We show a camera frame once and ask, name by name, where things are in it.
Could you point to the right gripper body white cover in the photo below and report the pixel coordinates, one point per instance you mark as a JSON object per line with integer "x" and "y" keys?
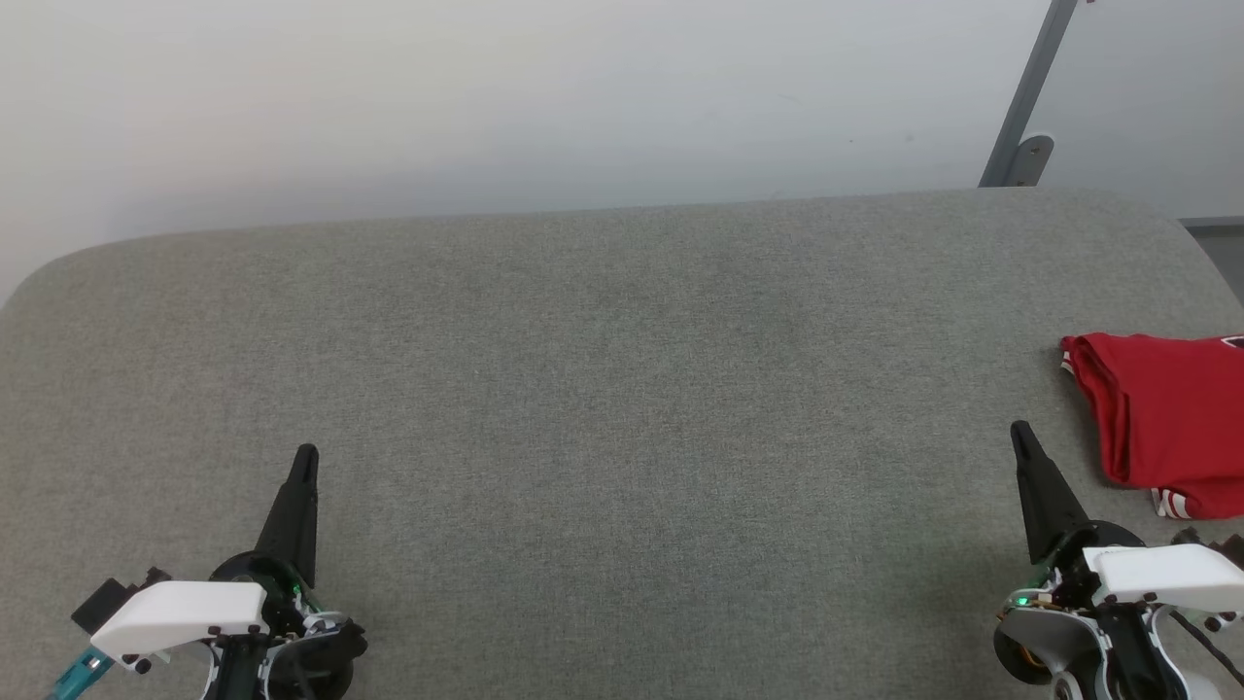
{"x": 1166, "y": 574}

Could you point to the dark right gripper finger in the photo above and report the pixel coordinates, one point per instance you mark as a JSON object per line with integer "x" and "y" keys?
{"x": 1050, "y": 496}

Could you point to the dark grey baseboard strip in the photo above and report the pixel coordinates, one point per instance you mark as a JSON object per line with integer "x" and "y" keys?
{"x": 1215, "y": 224}

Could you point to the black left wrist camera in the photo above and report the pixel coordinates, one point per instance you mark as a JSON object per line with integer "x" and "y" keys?
{"x": 102, "y": 603}

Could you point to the grey metal pole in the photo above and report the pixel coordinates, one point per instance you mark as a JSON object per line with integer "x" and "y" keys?
{"x": 1030, "y": 78}

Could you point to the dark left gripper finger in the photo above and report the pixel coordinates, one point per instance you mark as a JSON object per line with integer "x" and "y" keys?
{"x": 296, "y": 525}

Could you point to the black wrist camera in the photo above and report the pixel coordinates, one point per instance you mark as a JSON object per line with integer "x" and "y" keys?
{"x": 1226, "y": 549}
{"x": 102, "y": 603}

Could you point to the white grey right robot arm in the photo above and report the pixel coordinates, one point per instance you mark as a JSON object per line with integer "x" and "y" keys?
{"x": 1050, "y": 642}

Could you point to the grey metal wall bracket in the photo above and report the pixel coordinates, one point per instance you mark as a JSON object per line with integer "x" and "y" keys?
{"x": 1030, "y": 160}

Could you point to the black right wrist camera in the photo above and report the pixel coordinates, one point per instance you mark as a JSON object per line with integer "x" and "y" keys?
{"x": 1226, "y": 549}

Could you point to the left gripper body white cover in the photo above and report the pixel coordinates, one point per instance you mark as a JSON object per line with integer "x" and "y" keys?
{"x": 185, "y": 612}

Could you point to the red and white shirt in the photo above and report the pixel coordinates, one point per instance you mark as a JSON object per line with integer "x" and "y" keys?
{"x": 1176, "y": 418}

